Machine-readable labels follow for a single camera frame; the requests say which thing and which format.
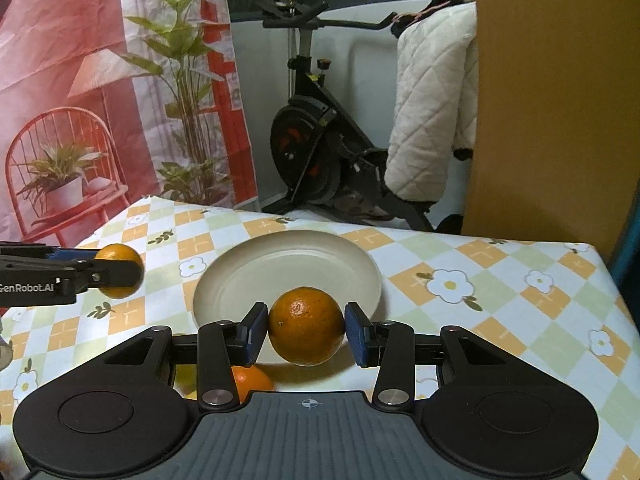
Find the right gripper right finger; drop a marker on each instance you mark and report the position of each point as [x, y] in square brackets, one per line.
[396, 350]

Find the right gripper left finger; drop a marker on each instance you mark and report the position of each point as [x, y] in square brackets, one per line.
[143, 367]

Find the small orange tangerine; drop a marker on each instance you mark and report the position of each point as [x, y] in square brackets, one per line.
[249, 379]

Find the large dark orange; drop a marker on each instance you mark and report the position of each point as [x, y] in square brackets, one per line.
[306, 326]

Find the beige round plate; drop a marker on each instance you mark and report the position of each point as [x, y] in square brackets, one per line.
[266, 267]

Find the checkered floral tablecloth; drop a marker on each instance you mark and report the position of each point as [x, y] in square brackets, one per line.
[552, 304]

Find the black exercise bike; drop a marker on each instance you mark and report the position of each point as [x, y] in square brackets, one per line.
[318, 149]

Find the red printed backdrop cloth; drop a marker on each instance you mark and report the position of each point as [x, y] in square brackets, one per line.
[104, 102]

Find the white quilted blanket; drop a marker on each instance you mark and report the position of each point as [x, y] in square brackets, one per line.
[436, 102]

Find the teal curtain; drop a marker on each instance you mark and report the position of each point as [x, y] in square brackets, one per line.
[626, 250]

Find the wooden board panel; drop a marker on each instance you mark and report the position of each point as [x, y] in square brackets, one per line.
[557, 147]

